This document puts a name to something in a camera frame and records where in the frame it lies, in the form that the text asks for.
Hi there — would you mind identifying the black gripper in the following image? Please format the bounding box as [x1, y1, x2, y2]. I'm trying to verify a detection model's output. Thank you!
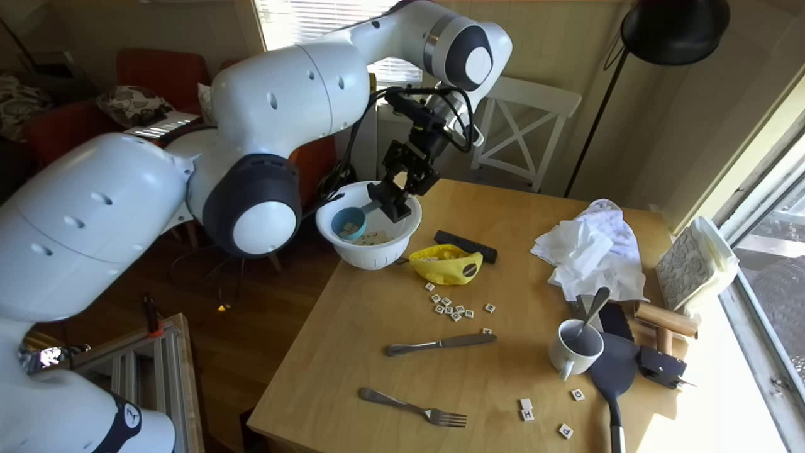
[382, 86, 470, 193]

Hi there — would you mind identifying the orange sofa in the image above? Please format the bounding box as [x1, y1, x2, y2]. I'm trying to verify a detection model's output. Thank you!
[22, 48, 337, 205]

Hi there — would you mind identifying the white crumpled cloth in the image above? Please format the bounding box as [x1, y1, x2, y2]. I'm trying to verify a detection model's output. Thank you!
[530, 199, 646, 301]

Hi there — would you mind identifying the white plastic colander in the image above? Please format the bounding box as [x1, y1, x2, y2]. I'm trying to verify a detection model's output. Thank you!
[314, 180, 423, 272]

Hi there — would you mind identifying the metal spoon in mug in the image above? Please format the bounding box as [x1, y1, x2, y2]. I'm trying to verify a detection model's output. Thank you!
[576, 286, 609, 334]

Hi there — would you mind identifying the black floor lamp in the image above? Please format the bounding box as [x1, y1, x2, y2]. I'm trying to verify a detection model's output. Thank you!
[564, 0, 731, 193]

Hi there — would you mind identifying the small dark blue block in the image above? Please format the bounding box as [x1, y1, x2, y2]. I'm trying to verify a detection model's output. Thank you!
[637, 347, 686, 388]

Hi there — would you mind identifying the dark blue spatula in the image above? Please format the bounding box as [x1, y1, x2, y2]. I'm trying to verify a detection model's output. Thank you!
[589, 331, 637, 453]

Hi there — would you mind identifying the silver fork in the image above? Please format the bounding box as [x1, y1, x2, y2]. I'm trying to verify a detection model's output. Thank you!
[358, 388, 469, 428]

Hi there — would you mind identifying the pile of letter tiles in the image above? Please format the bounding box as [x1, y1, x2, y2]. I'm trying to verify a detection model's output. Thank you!
[423, 282, 498, 322]

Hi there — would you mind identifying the white wooden chair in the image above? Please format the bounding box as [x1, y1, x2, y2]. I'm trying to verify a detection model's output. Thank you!
[470, 78, 582, 191]

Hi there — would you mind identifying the wooden block toy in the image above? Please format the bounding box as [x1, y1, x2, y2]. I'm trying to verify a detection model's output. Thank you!
[632, 301, 699, 358]

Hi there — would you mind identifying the blue measuring spoon with holder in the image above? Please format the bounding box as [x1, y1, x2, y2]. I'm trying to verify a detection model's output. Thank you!
[326, 180, 411, 243]

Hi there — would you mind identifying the letter tile pair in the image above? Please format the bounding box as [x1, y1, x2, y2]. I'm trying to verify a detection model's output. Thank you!
[519, 397, 535, 422]

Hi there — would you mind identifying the letter tile near edge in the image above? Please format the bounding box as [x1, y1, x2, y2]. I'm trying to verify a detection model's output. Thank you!
[557, 422, 576, 439]

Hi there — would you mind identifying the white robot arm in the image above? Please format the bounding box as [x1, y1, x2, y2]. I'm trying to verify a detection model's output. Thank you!
[0, 0, 513, 453]

